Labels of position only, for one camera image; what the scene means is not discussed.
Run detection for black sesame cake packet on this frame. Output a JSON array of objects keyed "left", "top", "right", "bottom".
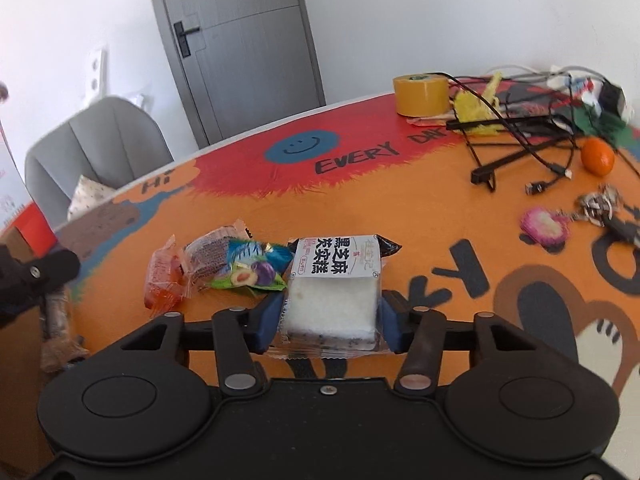
[{"left": 270, "top": 234, "right": 401, "bottom": 359}]

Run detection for brown small snack packet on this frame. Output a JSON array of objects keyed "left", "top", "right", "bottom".
[{"left": 40, "top": 287, "right": 89, "bottom": 374}]

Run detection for blue green plum snack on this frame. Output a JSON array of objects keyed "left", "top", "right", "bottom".
[{"left": 205, "top": 238, "right": 293, "bottom": 292}]

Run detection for orange white paper bag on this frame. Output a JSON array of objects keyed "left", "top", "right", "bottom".
[{"left": 1, "top": 132, "right": 56, "bottom": 261}]

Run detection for orange red snack packet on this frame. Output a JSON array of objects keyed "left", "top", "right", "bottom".
[{"left": 143, "top": 235, "right": 186, "bottom": 318}]

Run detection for dotted cushion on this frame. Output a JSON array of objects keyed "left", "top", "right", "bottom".
[{"left": 67, "top": 176, "right": 116, "bottom": 221}]

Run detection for colourful table mat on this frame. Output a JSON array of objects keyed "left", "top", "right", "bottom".
[{"left": 58, "top": 96, "right": 639, "bottom": 414}]

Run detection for grey chair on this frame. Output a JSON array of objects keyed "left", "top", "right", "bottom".
[{"left": 25, "top": 96, "right": 174, "bottom": 228}]

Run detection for black stand bar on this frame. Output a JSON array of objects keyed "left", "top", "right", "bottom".
[{"left": 470, "top": 136, "right": 577, "bottom": 195}]

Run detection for brown cardboard box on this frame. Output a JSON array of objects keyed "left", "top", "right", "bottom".
[{"left": 0, "top": 226, "right": 57, "bottom": 480}]

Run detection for key bunch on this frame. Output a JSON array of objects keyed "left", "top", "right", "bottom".
[{"left": 576, "top": 184, "right": 639, "bottom": 247}]

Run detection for yellow toy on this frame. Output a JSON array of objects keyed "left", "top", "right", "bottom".
[{"left": 452, "top": 72, "right": 502, "bottom": 136}]

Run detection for yellow tape roll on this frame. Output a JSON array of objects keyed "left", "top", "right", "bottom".
[{"left": 393, "top": 74, "right": 451, "bottom": 118}]

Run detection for orange mandarin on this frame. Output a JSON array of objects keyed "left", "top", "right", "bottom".
[{"left": 580, "top": 136, "right": 615, "bottom": 177}]

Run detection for grey door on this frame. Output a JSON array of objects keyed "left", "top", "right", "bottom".
[{"left": 152, "top": 0, "right": 326, "bottom": 148}]

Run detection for black power adapter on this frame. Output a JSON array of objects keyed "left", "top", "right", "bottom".
[{"left": 598, "top": 81, "right": 626, "bottom": 118}]

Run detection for pink plush keychain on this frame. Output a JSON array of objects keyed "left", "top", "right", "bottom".
[{"left": 520, "top": 207, "right": 570, "bottom": 247}]

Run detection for black cables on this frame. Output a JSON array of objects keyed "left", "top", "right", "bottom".
[{"left": 441, "top": 71, "right": 640, "bottom": 196}]

